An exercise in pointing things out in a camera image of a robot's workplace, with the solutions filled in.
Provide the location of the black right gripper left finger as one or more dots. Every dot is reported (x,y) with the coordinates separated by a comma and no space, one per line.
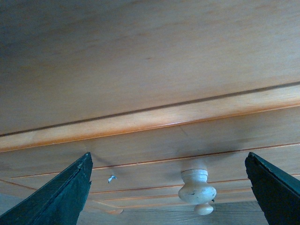
(58,202)

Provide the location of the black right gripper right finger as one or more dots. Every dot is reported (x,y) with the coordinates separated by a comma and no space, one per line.
(277,192)

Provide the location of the round wooden knob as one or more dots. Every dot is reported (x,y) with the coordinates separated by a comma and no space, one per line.
(196,190)

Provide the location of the wooden drawer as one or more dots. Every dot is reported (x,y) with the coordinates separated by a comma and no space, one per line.
(142,169)

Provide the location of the wooden nightstand cabinet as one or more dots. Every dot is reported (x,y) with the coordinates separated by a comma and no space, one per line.
(76,70)

